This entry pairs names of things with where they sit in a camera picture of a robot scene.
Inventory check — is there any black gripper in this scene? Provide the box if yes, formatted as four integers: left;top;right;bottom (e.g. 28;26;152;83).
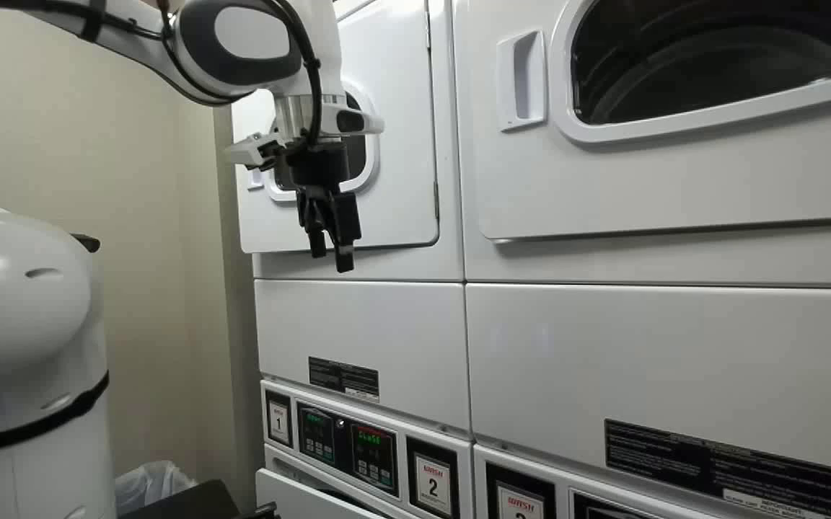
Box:
272;132;370;276

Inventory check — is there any white stacked dryer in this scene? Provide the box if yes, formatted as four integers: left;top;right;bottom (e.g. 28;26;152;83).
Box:
448;0;831;519
227;0;478;519

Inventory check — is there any white dryer door with window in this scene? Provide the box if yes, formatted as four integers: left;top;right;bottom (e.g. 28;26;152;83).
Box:
255;464;392;519
450;0;831;246
227;0;442;261

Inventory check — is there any black warning label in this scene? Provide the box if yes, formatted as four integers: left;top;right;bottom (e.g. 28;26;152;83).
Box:
602;415;831;519
307;356;382;400

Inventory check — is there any black placard number 1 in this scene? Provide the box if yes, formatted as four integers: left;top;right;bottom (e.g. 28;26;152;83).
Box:
262;387;298;451

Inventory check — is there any black dryer control panel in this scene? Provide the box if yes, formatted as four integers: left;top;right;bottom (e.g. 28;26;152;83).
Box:
294;398;402;499
572;491;656;519

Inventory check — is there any black placard number 2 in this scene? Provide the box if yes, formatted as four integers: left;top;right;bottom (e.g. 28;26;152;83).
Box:
403;435;463;519

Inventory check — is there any black perforated mounting board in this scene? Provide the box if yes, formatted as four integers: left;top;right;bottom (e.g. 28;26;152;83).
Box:
118;478;279;519

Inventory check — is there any clear plastic trash bag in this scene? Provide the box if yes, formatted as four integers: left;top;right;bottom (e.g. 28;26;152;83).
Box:
111;458;200;519

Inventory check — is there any black placard number 3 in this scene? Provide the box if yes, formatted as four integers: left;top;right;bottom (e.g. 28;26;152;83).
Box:
483;462;561;519

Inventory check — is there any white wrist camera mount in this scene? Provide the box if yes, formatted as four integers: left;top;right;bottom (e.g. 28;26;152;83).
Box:
227;131;289;174

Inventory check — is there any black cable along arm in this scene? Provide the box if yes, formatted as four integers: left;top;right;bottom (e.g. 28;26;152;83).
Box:
0;0;330;153

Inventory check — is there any white recessed door handle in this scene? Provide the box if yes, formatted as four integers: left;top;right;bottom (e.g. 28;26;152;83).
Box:
494;26;551;137

